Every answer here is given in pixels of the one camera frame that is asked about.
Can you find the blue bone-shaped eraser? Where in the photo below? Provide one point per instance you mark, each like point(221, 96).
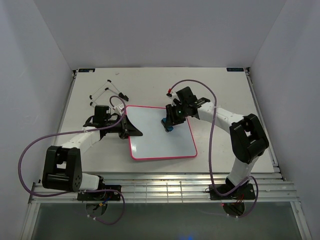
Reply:
point(168, 127)

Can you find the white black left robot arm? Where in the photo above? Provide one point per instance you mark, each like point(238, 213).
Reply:
point(63, 163)

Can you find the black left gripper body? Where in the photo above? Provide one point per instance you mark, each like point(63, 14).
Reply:
point(116, 128)

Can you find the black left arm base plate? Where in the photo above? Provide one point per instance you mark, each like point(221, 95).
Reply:
point(102, 196)

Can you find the blue left corner label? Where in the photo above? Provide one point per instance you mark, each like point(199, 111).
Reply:
point(86, 70)

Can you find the pink framed whiteboard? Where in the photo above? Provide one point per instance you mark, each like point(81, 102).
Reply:
point(155, 143)

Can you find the blue corner label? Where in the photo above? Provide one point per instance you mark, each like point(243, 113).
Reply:
point(86, 70)
point(235, 69)

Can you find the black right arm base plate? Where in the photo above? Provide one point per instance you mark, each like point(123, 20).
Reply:
point(234, 203)

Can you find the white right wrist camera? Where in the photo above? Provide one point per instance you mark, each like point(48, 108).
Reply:
point(174, 99)

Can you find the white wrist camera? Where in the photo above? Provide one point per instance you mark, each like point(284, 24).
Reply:
point(119, 109)
point(174, 99)

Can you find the black wire easel stand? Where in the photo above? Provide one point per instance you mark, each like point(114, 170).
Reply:
point(107, 87)

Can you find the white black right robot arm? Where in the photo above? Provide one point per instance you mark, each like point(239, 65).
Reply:
point(247, 135)

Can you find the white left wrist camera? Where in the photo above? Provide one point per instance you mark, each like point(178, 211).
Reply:
point(119, 109)

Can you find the aluminium rail frame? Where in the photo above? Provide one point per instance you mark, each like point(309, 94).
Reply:
point(175, 181)

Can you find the blue right corner label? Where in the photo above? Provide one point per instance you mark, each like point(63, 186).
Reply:
point(235, 69)

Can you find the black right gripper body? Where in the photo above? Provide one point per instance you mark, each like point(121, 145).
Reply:
point(177, 114)

